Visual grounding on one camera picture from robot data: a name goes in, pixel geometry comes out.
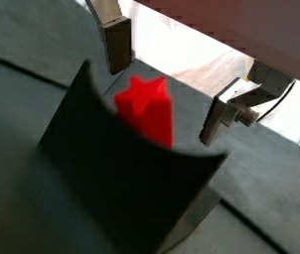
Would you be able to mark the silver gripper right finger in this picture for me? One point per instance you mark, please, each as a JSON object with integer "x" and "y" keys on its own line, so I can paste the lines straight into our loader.
{"x": 263, "y": 85}

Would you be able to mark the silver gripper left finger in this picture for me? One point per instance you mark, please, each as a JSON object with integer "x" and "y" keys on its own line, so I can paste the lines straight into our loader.
{"x": 117, "y": 33}

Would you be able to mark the black curved fixture stand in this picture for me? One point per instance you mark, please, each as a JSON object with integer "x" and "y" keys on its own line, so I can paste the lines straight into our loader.
{"x": 137, "y": 187}

